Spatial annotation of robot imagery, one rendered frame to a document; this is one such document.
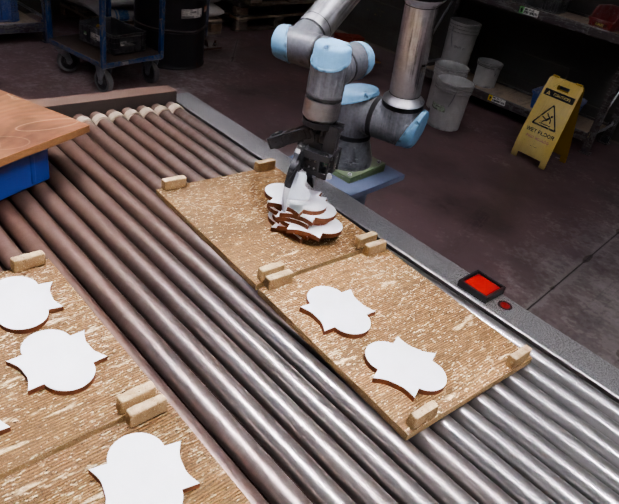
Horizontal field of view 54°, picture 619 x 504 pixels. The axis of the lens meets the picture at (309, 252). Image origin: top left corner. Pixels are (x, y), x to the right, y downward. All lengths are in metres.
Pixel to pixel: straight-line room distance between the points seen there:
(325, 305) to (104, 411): 0.44
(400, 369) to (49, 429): 0.55
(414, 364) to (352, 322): 0.14
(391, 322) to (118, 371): 0.51
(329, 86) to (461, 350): 0.56
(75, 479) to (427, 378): 0.57
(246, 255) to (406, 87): 0.68
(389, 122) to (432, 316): 0.67
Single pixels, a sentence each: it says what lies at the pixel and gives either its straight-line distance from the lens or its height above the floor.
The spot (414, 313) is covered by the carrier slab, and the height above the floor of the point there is 0.94.
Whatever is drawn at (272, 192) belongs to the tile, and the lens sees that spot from 1.37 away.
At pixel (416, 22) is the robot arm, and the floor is 1.35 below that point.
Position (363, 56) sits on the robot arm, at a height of 1.32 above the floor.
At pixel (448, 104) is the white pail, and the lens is 4.91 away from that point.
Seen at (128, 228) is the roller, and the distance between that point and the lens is 1.37.
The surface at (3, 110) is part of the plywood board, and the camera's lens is 1.60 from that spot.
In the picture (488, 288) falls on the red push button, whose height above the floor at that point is 0.93.
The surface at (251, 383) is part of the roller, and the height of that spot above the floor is 0.91.
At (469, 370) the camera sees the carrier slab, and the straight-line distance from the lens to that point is 1.14.
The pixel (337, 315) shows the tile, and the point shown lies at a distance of 1.14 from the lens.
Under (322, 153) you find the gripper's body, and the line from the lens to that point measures 1.27.
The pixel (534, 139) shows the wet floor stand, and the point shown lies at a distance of 4.82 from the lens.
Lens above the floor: 1.65
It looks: 33 degrees down
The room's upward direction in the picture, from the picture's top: 11 degrees clockwise
